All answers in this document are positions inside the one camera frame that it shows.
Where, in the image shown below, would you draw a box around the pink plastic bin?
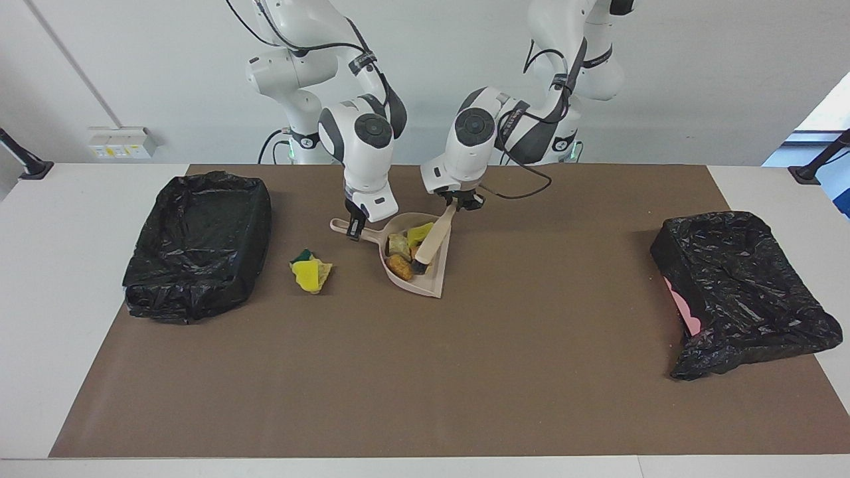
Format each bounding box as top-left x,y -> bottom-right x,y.
664,276 -> 703,337

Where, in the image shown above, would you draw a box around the black bag over pink bin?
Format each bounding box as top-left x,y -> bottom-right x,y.
649,210 -> 844,381

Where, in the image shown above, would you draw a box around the white wall socket box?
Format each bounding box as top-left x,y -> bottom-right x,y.
87,126 -> 160,160

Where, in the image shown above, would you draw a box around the beige hand brush black bristles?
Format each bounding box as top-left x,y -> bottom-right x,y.
412,202 -> 459,276

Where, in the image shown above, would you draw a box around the brown table mat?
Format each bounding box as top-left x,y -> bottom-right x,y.
48,164 -> 850,459

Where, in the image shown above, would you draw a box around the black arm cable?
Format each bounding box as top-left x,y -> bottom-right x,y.
224,0 -> 394,100
477,37 -> 590,200

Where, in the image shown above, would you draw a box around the black bag lined bin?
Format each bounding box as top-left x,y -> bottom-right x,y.
122,171 -> 273,325

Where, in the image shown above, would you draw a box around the beige plastic dustpan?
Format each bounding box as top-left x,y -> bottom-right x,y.
330,212 -> 454,299

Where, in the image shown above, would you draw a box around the black clamp stand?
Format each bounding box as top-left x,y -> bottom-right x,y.
788,128 -> 850,186
0,127 -> 55,181

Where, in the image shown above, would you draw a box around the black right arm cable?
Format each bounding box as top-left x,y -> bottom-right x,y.
224,0 -> 394,100

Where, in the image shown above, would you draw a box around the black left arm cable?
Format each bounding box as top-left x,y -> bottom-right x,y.
477,37 -> 590,200

